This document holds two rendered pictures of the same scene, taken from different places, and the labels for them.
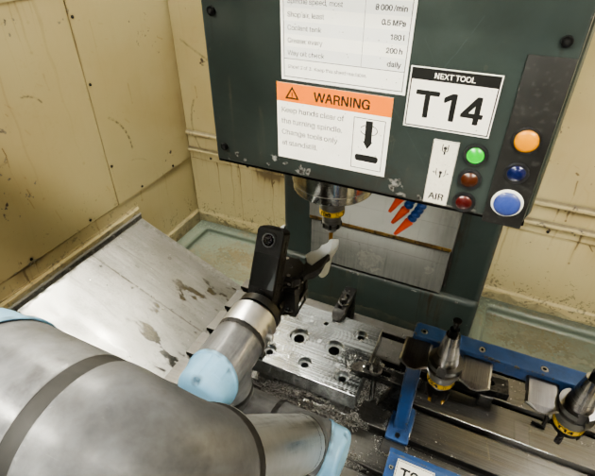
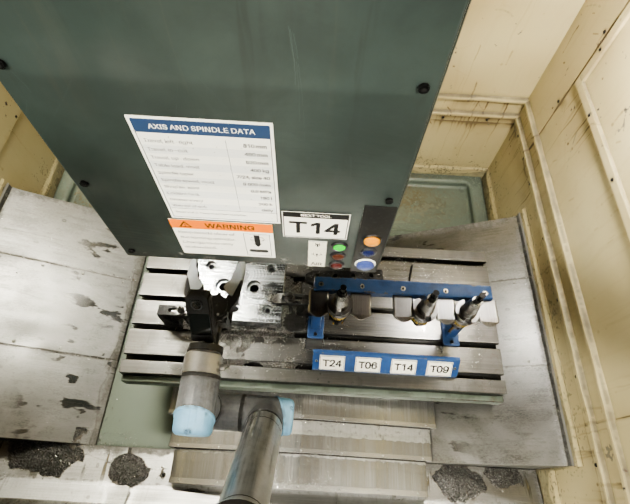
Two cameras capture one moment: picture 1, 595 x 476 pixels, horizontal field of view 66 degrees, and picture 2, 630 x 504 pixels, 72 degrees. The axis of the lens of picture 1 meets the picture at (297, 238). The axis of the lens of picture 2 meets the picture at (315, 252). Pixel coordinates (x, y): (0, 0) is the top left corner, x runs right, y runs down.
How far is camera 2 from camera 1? 0.42 m
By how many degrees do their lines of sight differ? 30
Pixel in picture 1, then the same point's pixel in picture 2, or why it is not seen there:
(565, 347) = (418, 196)
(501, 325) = not seen: hidden behind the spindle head
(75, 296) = not seen: outside the picture
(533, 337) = not seen: hidden behind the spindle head
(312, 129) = (209, 240)
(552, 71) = (381, 213)
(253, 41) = (136, 198)
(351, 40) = (228, 199)
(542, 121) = (380, 232)
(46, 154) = not seen: outside the picture
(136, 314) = (61, 289)
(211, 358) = (190, 412)
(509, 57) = (352, 206)
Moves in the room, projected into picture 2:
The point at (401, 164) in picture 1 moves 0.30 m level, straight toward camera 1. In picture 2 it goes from (287, 251) to (310, 448)
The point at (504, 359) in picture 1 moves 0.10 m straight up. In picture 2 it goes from (377, 289) to (384, 272)
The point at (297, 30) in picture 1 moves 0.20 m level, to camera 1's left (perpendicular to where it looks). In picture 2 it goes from (177, 194) to (21, 239)
